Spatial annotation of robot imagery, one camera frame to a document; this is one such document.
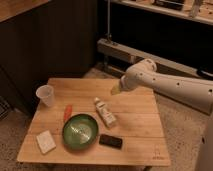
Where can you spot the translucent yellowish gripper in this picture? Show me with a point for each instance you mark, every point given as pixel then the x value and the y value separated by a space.
pixel 116 89

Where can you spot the green bowl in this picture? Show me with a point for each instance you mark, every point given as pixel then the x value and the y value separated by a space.
pixel 80 132

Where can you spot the metal pole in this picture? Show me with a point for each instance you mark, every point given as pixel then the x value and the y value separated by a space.
pixel 108 21

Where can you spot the wooden folding table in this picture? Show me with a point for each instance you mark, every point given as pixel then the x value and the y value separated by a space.
pixel 138 125

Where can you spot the clear plastic cup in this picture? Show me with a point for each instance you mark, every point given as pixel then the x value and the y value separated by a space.
pixel 46 94

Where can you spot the white bottle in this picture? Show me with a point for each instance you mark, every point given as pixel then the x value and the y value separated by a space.
pixel 107 117

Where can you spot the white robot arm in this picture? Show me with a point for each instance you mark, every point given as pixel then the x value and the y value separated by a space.
pixel 194 92

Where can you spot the black rectangular block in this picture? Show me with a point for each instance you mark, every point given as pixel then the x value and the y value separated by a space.
pixel 111 141

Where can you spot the wooden shelf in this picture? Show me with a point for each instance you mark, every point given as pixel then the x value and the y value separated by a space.
pixel 200 11

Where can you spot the orange carrot toy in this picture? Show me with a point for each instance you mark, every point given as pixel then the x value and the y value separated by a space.
pixel 67 112

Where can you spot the white sponge block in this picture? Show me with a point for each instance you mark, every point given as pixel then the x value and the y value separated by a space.
pixel 45 142

